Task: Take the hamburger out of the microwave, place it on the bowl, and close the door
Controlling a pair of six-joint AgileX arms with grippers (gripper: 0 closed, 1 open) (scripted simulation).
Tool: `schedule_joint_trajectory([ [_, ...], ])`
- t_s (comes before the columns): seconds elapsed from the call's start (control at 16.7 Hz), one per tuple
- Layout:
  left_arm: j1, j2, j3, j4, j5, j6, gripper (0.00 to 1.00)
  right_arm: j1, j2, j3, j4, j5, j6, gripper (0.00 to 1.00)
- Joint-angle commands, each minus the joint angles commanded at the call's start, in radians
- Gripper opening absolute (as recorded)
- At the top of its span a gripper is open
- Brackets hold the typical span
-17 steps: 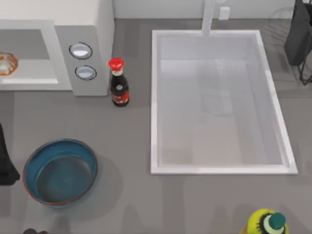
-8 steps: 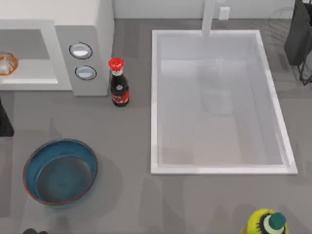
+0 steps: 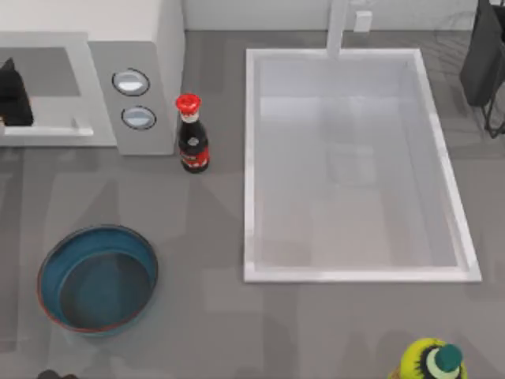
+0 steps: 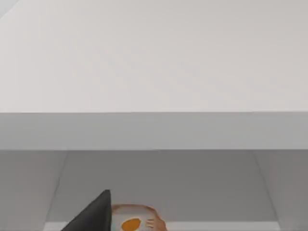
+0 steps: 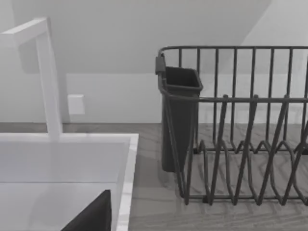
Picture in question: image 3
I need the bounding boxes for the dark bottle with red cap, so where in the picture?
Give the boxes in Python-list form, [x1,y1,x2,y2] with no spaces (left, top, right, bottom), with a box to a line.
[174,92,211,175]

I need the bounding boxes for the white sink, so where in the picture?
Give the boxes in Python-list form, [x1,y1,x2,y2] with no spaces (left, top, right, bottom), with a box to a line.
[242,47,483,283]

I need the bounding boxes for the round microwave knob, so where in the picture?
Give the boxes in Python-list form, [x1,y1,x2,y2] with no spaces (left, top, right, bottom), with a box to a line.
[120,104,158,131]
[111,67,152,97]

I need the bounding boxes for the pale microwave oven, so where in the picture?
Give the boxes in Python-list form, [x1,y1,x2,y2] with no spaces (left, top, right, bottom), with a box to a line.
[0,0,187,157]

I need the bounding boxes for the pale microwave door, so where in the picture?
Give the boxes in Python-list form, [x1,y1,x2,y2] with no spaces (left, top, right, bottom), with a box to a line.
[0,32,120,148]

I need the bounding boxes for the blue round basin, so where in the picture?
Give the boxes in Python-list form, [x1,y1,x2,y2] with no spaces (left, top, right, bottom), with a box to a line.
[37,223,159,338]

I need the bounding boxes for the tall white tap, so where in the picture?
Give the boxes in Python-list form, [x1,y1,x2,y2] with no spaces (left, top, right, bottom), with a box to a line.
[325,0,350,61]

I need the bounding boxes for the small white tap lever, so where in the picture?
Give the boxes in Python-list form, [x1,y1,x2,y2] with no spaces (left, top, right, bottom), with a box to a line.
[353,10,372,33]

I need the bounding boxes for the yellow-green bottle with green cap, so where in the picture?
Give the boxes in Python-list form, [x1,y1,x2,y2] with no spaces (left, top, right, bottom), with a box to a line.
[388,337,469,379]

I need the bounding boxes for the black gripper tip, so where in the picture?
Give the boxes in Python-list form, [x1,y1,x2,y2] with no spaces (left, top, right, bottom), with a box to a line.
[0,57,35,128]

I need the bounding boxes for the dark rounded object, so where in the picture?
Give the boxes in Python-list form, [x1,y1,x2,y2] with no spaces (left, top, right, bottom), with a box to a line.
[37,369,78,379]

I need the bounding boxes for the pale microwave door handle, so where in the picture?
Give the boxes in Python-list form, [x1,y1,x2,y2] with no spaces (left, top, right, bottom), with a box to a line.
[2,117,95,137]

